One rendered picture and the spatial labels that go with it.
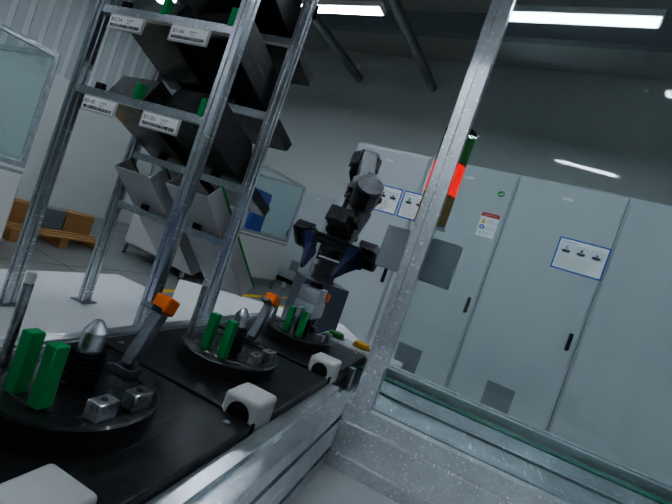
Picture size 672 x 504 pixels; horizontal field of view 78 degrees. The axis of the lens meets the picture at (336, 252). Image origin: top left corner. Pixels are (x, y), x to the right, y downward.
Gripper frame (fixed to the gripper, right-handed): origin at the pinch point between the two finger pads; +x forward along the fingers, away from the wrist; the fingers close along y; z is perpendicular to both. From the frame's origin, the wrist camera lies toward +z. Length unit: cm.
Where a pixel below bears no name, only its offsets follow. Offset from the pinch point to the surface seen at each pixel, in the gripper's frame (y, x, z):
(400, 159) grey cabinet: -74, -284, -165
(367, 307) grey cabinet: -56, -174, -260
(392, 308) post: 18.4, 12.0, 9.8
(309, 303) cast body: 0.8, 7.8, -4.4
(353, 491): 22.3, 33.3, -5.0
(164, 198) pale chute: -37.9, 2.6, 4.2
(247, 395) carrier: 9.7, 35.0, 16.3
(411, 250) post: 18.2, 5.2, 15.9
